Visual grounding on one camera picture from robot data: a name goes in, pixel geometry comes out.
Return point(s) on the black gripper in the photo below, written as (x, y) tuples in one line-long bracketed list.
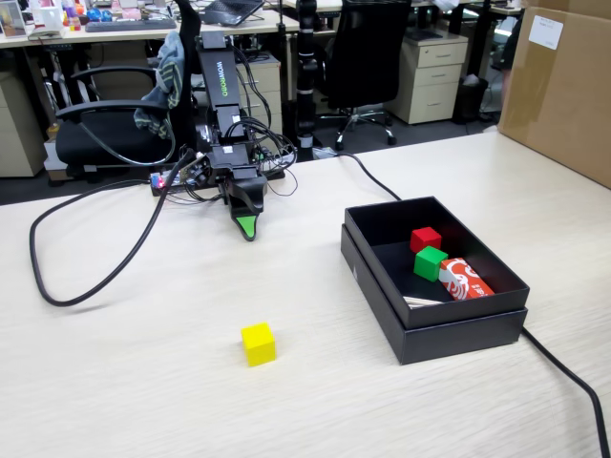
[(234, 164)]

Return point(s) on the yellow wooden cube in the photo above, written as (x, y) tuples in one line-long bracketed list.
[(259, 346)]

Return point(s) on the black cardboard box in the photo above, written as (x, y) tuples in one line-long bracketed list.
[(382, 224)]

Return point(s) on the black open box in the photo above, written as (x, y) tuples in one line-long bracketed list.
[(453, 339)]

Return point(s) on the large brown cardboard box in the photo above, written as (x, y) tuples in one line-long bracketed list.
[(563, 105)]

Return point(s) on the controller board with red LED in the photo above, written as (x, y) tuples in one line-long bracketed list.
[(162, 182)]

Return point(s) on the beige drawer cabinet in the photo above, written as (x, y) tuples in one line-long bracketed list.
[(432, 81), (265, 81)]

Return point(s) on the black pole with white bands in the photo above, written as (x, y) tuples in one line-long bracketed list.
[(306, 71)]

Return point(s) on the black office chair with armrests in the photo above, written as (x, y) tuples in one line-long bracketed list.
[(110, 138)]

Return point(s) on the blue green striped cloth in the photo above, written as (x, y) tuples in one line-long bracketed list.
[(169, 71)]

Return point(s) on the red wooden cube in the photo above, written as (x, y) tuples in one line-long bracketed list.
[(425, 238)]

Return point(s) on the beige office desk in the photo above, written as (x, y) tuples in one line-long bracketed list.
[(215, 29)]

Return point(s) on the green wooden cube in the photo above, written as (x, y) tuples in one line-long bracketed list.
[(429, 262)]

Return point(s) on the black mesh office chair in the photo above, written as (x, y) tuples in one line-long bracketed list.
[(367, 57)]

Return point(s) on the black laptop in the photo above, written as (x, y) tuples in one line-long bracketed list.
[(231, 9)]

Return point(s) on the black keyboard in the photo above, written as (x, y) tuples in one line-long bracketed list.
[(129, 25)]

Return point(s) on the beige side cabinet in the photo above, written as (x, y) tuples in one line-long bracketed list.
[(19, 133)]

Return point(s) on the black trash bin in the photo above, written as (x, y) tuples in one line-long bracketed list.
[(470, 102)]

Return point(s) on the framed picture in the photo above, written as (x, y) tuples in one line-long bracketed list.
[(12, 19)]

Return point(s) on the white shipping label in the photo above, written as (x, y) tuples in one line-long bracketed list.
[(545, 32)]

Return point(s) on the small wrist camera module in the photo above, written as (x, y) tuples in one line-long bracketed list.
[(196, 172)]

